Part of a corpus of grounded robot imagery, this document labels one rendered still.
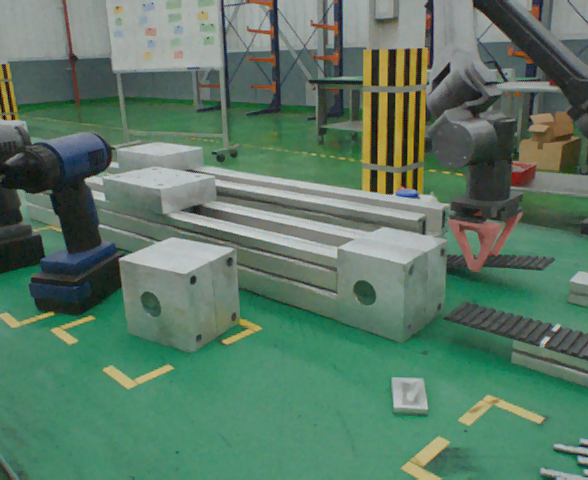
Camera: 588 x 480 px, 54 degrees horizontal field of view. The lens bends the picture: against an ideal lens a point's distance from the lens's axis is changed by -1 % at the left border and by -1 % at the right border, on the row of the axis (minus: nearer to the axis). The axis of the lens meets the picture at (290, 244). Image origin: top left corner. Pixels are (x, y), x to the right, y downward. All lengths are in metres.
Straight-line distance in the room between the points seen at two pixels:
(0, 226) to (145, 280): 0.39
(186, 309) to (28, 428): 0.19
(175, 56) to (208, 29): 0.51
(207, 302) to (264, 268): 0.13
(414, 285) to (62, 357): 0.40
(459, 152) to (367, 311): 0.22
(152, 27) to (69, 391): 6.28
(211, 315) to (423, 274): 0.24
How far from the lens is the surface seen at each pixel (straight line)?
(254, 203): 1.02
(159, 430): 0.54
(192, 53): 6.48
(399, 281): 0.63
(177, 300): 0.63
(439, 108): 0.82
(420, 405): 0.54
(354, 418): 0.54
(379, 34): 4.26
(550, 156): 5.81
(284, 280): 0.75
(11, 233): 0.99
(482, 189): 0.80
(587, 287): 0.80
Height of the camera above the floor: 1.09
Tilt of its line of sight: 18 degrees down
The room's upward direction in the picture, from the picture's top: 2 degrees counter-clockwise
